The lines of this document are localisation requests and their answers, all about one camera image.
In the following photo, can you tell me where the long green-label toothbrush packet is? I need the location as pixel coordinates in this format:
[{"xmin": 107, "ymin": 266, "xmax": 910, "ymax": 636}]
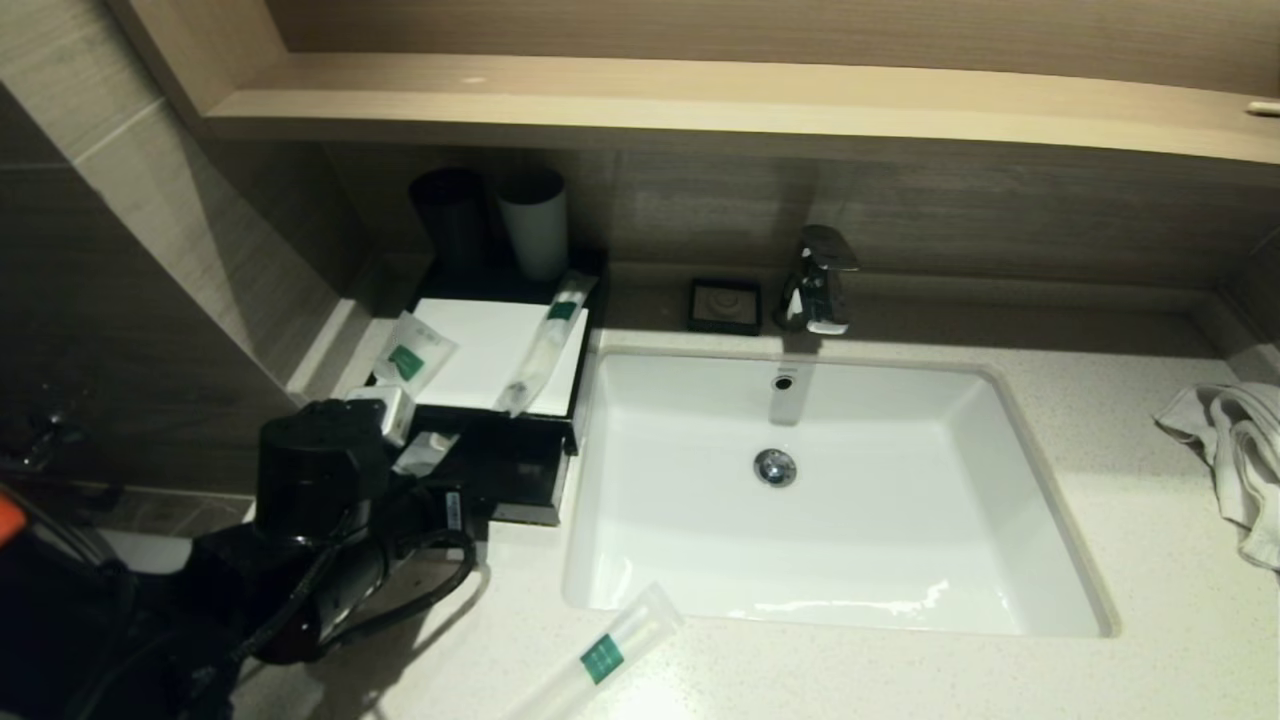
[
  {"xmin": 505, "ymin": 580, "xmax": 686, "ymax": 720},
  {"xmin": 497, "ymin": 270, "xmax": 599, "ymax": 417}
]

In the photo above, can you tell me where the black cup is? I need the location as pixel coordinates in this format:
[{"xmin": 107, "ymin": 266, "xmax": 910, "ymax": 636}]
[{"xmin": 408, "ymin": 168, "xmax": 491, "ymax": 276}]

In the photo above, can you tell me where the white glossy tray surface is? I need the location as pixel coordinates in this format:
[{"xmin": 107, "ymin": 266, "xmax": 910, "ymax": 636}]
[{"xmin": 412, "ymin": 298, "xmax": 591, "ymax": 417}]

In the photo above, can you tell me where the black amenity tray box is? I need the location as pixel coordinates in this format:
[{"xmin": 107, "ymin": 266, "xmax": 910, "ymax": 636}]
[{"xmin": 365, "ymin": 240, "xmax": 609, "ymax": 456}]

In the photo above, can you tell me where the small green-label sachet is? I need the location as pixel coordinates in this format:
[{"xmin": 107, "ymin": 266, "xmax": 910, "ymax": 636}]
[{"xmin": 372, "ymin": 310, "xmax": 459, "ymax": 411}]

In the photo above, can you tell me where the pale grey cup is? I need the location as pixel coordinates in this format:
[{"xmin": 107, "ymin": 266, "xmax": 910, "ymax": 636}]
[{"xmin": 497, "ymin": 168, "xmax": 571, "ymax": 284}]

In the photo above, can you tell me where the black square soap dish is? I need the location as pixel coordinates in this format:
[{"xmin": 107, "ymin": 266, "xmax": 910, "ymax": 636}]
[{"xmin": 687, "ymin": 278, "xmax": 763, "ymax": 336}]

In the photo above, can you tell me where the white ceramic sink basin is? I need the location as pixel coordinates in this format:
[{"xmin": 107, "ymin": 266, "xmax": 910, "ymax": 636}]
[{"xmin": 563, "ymin": 347, "xmax": 1116, "ymax": 638}]

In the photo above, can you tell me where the chrome faucet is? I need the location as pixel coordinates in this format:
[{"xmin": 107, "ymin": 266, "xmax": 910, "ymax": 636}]
[{"xmin": 775, "ymin": 226, "xmax": 859, "ymax": 336}]

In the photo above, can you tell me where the light wooden shelf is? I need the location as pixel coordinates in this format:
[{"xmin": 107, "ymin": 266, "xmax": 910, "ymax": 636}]
[{"xmin": 200, "ymin": 52, "xmax": 1280, "ymax": 167}]

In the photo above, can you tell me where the crumpled white towel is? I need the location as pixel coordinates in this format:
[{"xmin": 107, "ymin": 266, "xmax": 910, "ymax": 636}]
[{"xmin": 1153, "ymin": 383, "xmax": 1280, "ymax": 571}]

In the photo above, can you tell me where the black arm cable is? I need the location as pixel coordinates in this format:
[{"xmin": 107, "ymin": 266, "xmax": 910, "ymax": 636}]
[{"xmin": 240, "ymin": 530, "xmax": 479, "ymax": 661}]

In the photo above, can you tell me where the white plastic device corner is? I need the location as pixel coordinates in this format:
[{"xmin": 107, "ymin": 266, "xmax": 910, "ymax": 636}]
[{"xmin": 345, "ymin": 385, "xmax": 416, "ymax": 448}]

